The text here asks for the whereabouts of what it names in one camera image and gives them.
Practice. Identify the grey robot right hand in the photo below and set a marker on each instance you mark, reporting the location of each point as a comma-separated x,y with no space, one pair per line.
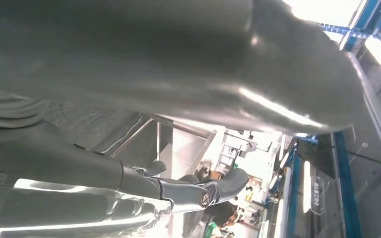
177,65

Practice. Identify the blue metal shelf rack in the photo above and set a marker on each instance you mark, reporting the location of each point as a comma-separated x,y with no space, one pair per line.
345,184

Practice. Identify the steel side table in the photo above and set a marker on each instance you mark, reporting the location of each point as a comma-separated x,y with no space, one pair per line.
164,123

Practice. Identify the person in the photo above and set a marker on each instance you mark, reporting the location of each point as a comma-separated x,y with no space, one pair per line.
223,213

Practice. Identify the clear sign with lettering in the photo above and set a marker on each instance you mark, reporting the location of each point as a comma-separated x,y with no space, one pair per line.
317,195

